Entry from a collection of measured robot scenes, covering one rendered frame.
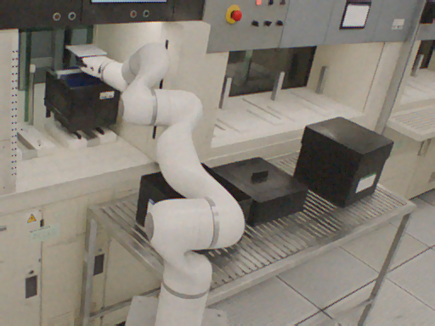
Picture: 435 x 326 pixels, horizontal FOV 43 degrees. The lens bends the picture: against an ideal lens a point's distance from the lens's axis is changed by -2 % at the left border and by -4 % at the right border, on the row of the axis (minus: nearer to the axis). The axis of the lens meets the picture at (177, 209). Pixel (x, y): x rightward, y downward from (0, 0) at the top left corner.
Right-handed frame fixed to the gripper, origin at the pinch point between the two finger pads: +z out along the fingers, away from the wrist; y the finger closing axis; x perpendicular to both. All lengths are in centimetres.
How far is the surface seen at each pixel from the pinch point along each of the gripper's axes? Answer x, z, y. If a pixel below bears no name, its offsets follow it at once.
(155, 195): -28, -57, -7
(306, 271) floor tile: -119, -48, 127
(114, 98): -13.3, -10.6, 7.8
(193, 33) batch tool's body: 18.4, -36.7, 18.2
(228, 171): -33, -50, 36
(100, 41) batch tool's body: 1.5, 12.8, 15.8
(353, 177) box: -28, -81, 76
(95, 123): -23.0, -9.9, 0.7
